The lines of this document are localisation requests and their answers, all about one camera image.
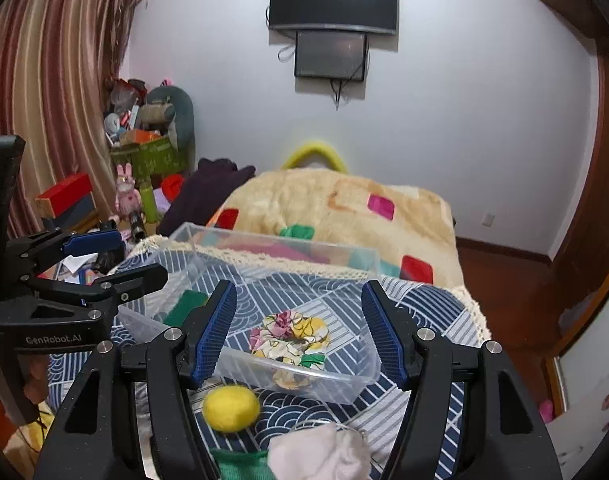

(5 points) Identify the pink rabbit plush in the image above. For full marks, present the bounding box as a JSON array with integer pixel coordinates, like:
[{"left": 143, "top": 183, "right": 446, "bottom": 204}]
[{"left": 114, "top": 162, "right": 144, "bottom": 221}]

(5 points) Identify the white sock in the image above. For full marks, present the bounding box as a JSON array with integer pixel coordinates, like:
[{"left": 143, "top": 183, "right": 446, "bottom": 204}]
[{"left": 268, "top": 424, "right": 370, "bottom": 480}]

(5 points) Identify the green storage box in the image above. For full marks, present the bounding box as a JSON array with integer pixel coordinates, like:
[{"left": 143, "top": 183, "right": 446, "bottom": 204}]
[{"left": 110, "top": 136, "right": 187, "bottom": 180}]

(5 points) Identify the green knitted garment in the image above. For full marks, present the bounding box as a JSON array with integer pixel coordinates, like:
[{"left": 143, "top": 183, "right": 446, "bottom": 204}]
[{"left": 211, "top": 448, "right": 276, "bottom": 480}]

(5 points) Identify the dark purple garment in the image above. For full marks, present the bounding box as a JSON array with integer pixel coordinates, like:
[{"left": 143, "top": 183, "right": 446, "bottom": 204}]
[{"left": 157, "top": 158, "right": 256, "bottom": 236}]

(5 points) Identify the yellow felt ball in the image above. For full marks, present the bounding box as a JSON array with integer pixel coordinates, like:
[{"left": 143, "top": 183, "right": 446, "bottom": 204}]
[{"left": 202, "top": 385, "right": 261, "bottom": 434}]

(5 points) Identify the white sliding door with hearts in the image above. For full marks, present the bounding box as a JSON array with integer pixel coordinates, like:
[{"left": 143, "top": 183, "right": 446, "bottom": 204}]
[{"left": 547, "top": 302, "right": 609, "bottom": 479}]

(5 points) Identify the red box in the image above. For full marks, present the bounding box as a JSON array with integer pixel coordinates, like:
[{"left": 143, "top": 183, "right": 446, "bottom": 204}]
[{"left": 34, "top": 174, "right": 92, "bottom": 219}]

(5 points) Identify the clear plastic storage bin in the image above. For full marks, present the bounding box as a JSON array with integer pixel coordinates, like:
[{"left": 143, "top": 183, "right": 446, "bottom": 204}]
[{"left": 118, "top": 223, "right": 380, "bottom": 404}]

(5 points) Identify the beige fluffy patchwork blanket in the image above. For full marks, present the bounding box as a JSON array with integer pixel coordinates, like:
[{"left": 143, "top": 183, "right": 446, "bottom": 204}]
[{"left": 208, "top": 168, "right": 464, "bottom": 289}]

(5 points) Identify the yellow curved plush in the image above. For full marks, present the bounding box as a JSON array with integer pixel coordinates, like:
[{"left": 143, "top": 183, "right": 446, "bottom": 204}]
[{"left": 282, "top": 140, "right": 347, "bottom": 174}]

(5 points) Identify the green yellow sponge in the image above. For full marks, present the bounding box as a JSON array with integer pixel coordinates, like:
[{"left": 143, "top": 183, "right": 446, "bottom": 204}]
[{"left": 163, "top": 289, "right": 208, "bottom": 327}]

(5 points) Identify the floral fabric scrunchie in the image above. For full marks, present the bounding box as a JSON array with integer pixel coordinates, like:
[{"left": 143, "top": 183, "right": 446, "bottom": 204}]
[{"left": 249, "top": 310, "right": 331, "bottom": 372}]

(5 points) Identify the blue patterned tablecloth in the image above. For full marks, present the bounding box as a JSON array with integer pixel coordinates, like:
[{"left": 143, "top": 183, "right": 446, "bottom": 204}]
[{"left": 46, "top": 235, "right": 493, "bottom": 480}]

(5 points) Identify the striped brown curtain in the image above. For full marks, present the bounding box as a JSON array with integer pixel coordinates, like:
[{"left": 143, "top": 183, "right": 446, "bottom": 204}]
[{"left": 0, "top": 0, "right": 136, "bottom": 237}]

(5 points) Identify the small black wall monitor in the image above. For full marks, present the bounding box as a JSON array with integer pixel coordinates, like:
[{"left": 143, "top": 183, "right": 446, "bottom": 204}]
[{"left": 295, "top": 30, "right": 367, "bottom": 82}]

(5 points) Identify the wooden wardrobe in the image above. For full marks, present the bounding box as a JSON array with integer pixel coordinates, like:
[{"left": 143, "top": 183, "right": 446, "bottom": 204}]
[{"left": 539, "top": 0, "right": 609, "bottom": 403}]

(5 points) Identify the grey green dinosaur plush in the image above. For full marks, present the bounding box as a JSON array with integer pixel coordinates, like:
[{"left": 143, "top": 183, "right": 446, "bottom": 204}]
[{"left": 135, "top": 86, "right": 195, "bottom": 162}]

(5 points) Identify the green bottle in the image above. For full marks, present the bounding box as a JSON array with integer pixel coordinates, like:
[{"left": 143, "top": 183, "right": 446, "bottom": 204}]
[{"left": 138, "top": 179, "right": 160, "bottom": 223}]

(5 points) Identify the red plush item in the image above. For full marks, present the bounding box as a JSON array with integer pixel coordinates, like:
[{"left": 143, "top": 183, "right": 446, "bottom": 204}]
[{"left": 160, "top": 174, "right": 185, "bottom": 203}]

